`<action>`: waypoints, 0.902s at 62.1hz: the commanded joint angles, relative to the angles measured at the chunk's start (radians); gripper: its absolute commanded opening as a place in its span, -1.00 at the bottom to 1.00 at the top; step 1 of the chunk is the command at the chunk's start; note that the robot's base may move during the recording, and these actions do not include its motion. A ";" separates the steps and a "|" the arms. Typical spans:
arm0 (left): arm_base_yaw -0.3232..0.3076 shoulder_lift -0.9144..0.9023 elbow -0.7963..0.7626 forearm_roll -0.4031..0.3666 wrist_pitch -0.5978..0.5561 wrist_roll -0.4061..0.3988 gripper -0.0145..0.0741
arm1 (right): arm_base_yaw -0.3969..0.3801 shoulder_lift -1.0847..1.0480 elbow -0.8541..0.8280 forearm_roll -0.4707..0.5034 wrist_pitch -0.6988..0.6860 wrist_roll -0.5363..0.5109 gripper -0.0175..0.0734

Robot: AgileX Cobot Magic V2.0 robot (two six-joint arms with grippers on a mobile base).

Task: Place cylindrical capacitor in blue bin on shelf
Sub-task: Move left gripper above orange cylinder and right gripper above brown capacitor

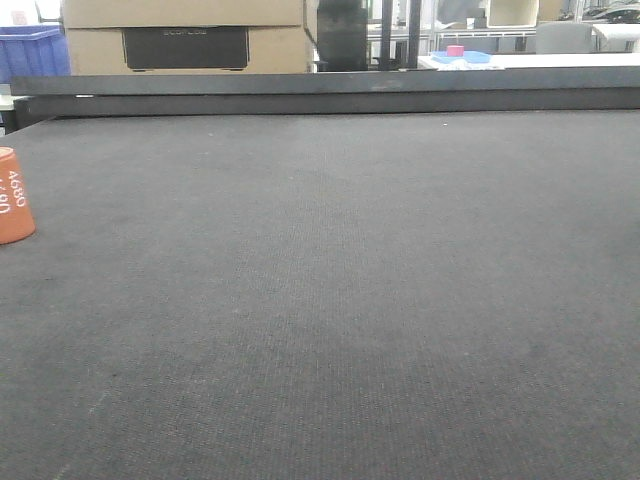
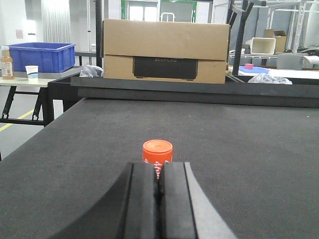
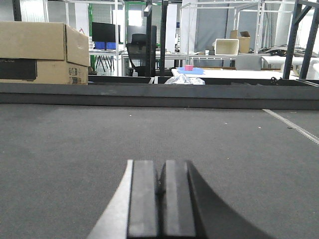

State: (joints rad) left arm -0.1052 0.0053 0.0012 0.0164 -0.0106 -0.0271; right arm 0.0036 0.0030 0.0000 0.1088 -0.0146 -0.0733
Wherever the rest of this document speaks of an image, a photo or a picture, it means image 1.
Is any black equipment column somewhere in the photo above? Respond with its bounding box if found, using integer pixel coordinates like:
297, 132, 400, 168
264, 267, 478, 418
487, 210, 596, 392
317, 0, 368, 72

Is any blue tray on table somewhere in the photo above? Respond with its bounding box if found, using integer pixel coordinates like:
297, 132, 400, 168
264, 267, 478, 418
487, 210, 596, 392
431, 50, 492, 65

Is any white background table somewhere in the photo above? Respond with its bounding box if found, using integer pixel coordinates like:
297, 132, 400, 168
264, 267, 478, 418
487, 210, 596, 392
418, 53, 639, 71

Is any large cardboard box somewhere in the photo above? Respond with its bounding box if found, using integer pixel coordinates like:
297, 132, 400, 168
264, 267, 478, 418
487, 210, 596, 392
62, 0, 318, 75

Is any blue plastic crate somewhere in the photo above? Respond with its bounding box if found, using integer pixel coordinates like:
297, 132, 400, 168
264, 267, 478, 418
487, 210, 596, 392
0, 24, 71, 84

